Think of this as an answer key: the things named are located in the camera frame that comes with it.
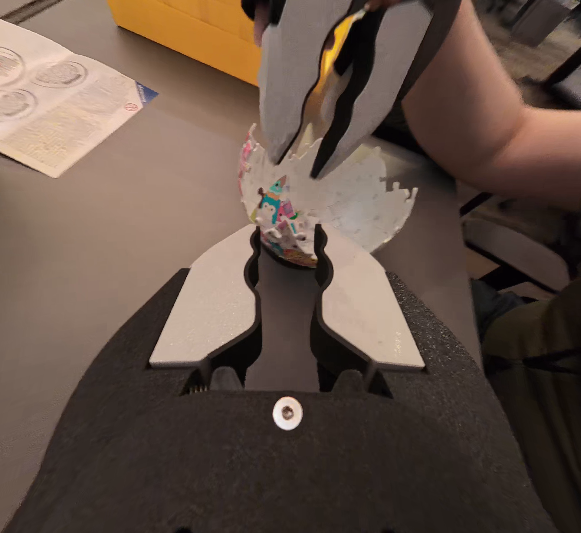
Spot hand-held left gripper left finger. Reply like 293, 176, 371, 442
149, 223, 263, 370

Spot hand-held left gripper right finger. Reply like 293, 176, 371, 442
310, 223, 426, 372

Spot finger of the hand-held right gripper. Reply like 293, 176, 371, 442
258, 0, 360, 165
310, 0, 434, 179

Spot white half puzzle ball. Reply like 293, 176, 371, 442
237, 123, 418, 269

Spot yellow plastic bin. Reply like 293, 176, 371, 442
84, 0, 366, 109

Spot person's right forearm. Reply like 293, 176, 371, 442
402, 0, 581, 200

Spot olive trousers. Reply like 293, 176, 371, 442
472, 279, 581, 533

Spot white instruction leaflet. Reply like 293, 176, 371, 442
0, 19, 159, 179

